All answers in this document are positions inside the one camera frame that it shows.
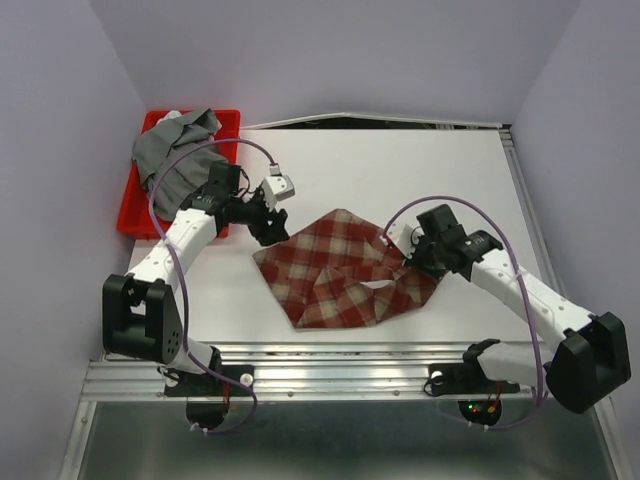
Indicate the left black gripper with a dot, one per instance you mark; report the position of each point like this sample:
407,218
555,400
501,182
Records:
269,235

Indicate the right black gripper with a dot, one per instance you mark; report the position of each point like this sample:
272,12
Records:
432,273

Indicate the red plaid skirt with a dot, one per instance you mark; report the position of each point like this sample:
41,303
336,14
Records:
336,273

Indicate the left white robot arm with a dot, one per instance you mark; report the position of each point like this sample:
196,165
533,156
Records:
140,316

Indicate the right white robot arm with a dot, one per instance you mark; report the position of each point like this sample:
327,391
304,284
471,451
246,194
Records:
575,355

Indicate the grey skirt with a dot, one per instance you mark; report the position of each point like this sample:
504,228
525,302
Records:
174,157

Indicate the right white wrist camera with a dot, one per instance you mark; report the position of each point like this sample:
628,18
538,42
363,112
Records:
405,238

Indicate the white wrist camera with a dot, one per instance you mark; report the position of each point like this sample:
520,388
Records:
405,238
276,187

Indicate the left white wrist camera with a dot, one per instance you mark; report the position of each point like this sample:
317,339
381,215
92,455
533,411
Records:
276,187

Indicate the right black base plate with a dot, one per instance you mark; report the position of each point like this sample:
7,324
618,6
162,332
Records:
463,379

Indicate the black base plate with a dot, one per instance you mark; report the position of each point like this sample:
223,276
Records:
463,379
182,385

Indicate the aluminium right side rail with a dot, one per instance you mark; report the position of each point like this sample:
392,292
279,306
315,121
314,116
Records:
540,240

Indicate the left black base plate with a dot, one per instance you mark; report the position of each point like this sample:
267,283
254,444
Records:
182,385

